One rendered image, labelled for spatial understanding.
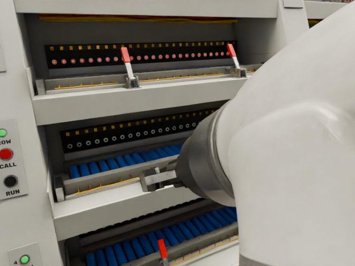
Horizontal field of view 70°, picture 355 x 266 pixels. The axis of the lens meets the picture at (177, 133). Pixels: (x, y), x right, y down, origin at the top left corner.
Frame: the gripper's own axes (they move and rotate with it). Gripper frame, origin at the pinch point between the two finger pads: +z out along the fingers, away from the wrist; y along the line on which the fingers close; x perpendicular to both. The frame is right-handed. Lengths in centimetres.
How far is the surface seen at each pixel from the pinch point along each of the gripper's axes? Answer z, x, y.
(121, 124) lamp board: 19.3, 15.4, -1.0
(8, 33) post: 1.8, 29.0, -19.4
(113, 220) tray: 8.8, -5.1, -8.4
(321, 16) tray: 2, 34, 60
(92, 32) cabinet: 20.1, 41.5, -2.9
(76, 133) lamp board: 19.4, 15.1, -11.4
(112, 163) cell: 17.0, 6.3, -5.3
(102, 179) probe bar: 12.0, 3.0, -8.5
